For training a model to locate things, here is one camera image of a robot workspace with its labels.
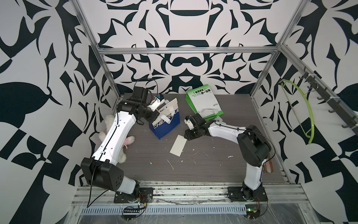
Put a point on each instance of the white paper receipt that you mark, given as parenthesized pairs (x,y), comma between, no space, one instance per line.
(178,146)

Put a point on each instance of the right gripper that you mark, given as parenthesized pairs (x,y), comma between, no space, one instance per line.
(188,135)

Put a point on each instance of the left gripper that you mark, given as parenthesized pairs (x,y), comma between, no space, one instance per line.
(154,115)

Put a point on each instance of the black wall hook rail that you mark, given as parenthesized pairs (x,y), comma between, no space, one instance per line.
(328,96)

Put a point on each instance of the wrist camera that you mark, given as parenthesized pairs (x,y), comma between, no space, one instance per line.
(188,122)
(157,102)

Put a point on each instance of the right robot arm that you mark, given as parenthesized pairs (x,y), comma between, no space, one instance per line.
(254,146)

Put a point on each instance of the plaid pouch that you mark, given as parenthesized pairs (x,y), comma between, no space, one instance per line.
(268,166)

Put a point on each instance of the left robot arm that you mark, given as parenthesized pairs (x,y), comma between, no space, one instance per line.
(101,169)

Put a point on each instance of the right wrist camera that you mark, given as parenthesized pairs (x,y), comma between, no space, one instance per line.
(188,122)

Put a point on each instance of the green white tea bag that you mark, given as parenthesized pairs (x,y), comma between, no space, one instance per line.
(203,102)

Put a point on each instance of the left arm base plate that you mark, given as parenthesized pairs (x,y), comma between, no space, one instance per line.
(141,195)

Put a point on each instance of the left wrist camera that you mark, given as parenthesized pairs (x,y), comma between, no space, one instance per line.
(157,102)

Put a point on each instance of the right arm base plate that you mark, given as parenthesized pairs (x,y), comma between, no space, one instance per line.
(245,194)

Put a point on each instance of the white teddy bear pink shirt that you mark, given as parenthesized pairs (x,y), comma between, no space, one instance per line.
(117,129)

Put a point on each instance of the blue paper bag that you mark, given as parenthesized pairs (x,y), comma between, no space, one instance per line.
(168,119)

